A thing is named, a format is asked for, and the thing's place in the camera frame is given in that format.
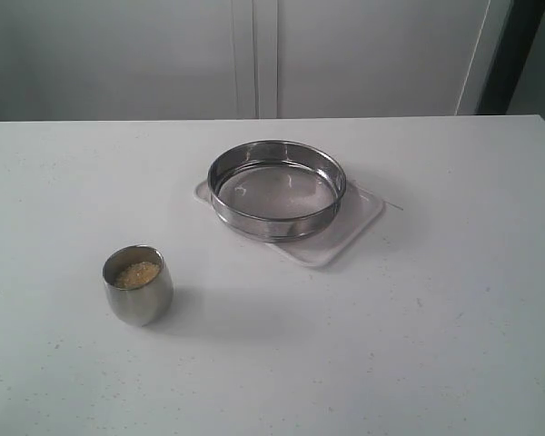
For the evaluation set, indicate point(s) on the yellow grain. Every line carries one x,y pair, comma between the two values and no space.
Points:
136,275

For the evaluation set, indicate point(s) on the white plastic tray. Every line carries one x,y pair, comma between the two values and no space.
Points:
360,208

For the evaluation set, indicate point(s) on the stainless steel cup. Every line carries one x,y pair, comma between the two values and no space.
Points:
138,304

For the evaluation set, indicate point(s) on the white cabinet doors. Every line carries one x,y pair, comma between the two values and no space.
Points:
152,60

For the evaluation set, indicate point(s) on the round stainless steel sieve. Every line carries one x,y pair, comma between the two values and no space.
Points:
276,191

